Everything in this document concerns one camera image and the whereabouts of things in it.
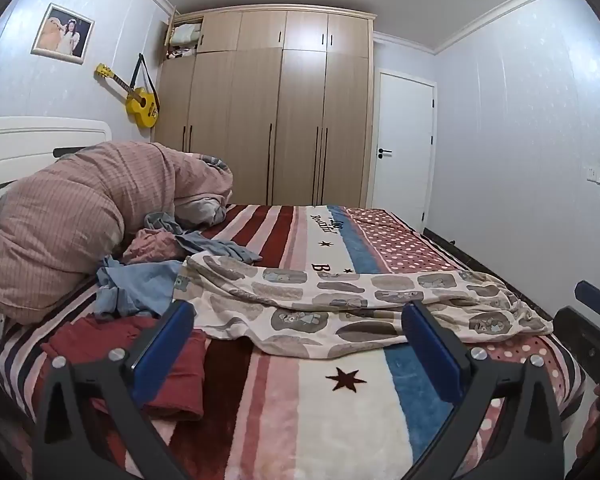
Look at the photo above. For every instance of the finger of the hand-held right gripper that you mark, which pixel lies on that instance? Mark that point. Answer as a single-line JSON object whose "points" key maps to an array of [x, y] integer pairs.
{"points": [[577, 327], [590, 292]]}

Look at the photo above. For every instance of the colourful stored clothes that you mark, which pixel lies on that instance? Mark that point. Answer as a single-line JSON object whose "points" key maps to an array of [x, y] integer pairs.
{"points": [[180, 52]]}

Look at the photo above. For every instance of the white wall switch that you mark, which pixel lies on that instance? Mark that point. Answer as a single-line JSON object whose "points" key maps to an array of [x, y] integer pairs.
{"points": [[596, 175]]}

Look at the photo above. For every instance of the white bed headboard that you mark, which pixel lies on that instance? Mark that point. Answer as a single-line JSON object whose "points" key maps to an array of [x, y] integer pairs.
{"points": [[40, 142]]}

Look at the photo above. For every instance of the folded pale bedding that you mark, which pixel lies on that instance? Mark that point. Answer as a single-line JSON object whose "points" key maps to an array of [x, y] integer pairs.
{"points": [[186, 35]]}

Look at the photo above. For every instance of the white door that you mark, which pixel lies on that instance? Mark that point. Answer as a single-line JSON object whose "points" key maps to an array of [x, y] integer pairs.
{"points": [[405, 125]]}

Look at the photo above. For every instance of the pink crumpled cloth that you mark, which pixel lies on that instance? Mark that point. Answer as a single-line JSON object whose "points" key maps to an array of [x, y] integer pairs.
{"points": [[150, 247]]}

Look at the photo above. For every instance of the dark red garment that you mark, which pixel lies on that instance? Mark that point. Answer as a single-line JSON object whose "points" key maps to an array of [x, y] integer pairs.
{"points": [[105, 335]]}

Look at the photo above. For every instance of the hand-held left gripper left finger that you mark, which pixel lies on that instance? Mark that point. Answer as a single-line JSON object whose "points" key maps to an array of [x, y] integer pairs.
{"points": [[162, 355]]}

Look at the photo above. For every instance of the striped star print blanket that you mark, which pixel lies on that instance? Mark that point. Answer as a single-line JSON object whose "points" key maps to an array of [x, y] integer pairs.
{"points": [[340, 425]]}

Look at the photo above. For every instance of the wooden wardrobe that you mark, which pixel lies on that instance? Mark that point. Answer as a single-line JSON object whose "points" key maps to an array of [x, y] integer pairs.
{"points": [[300, 110]]}

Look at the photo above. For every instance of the light blue garment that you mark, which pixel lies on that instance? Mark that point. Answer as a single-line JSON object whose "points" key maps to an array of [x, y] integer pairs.
{"points": [[140, 285]]}

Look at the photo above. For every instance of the pink striped duvet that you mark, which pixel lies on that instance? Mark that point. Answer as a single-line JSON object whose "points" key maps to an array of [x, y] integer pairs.
{"points": [[70, 220]]}

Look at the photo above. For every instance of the framed wall photo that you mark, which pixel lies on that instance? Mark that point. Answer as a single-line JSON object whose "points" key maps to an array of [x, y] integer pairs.
{"points": [[62, 32]]}

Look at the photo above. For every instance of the yellow guitar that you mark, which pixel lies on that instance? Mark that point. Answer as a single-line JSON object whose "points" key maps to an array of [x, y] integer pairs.
{"points": [[141, 107]]}

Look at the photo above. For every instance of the grey-blue garment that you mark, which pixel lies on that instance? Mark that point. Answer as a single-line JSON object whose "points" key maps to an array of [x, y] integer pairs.
{"points": [[215, 247]]}

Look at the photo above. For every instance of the cream bear print pants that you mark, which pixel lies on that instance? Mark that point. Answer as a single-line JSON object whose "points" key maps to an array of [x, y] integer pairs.
{"points": [[305, 310]]}

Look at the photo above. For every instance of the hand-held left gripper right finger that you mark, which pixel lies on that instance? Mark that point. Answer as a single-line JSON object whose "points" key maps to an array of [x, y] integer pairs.
{"points": [[432, 355]]}

